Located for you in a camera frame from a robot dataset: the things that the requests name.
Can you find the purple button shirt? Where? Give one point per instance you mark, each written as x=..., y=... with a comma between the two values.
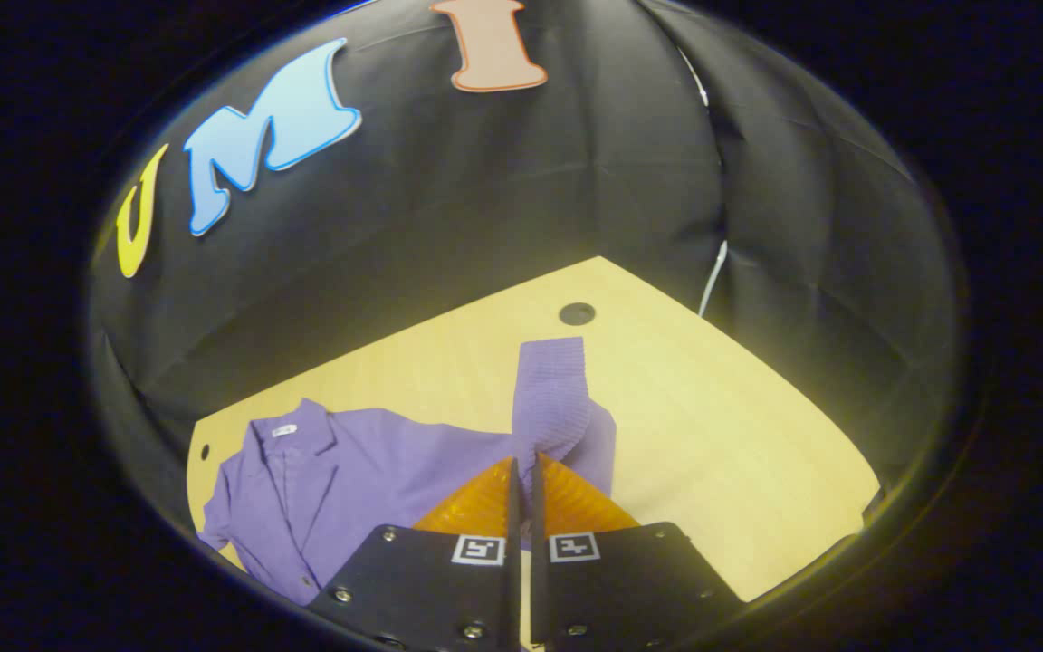
x=377, y=471

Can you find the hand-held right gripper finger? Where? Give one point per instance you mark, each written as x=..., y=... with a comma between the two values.
x=537, y=516
x=514, y=516

